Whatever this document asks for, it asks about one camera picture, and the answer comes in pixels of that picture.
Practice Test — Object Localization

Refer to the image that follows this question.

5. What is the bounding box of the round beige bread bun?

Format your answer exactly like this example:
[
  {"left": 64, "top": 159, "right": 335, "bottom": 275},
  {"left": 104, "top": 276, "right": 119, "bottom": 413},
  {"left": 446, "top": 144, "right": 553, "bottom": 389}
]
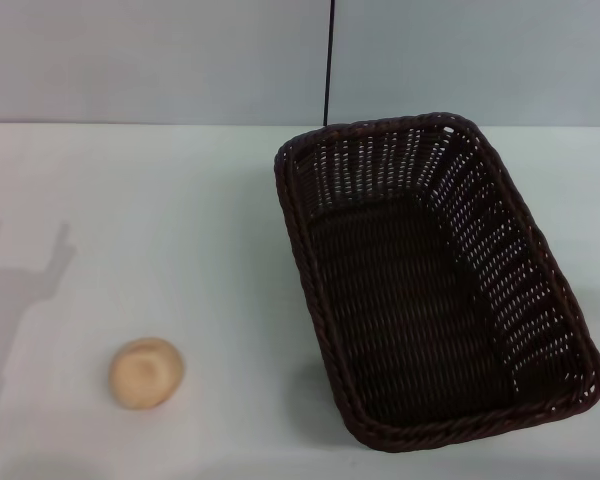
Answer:
[{"left": 108, "top": 337, "right": 186, "bottom": 412}]

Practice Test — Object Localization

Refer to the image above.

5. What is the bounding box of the dark brown woven basket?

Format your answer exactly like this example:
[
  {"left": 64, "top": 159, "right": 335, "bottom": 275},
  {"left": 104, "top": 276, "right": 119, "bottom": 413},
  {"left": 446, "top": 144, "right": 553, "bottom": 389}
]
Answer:
[{"left": 273, "top": 111, "right": 600, "bottom": 441}]

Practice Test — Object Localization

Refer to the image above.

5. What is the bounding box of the black vertical wall seam strip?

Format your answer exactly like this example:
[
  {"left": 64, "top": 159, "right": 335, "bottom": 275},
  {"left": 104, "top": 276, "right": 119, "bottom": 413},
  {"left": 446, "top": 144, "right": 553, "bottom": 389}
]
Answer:
[{"left": 322, "top": 0, "right": 335, "bottom": 127}]

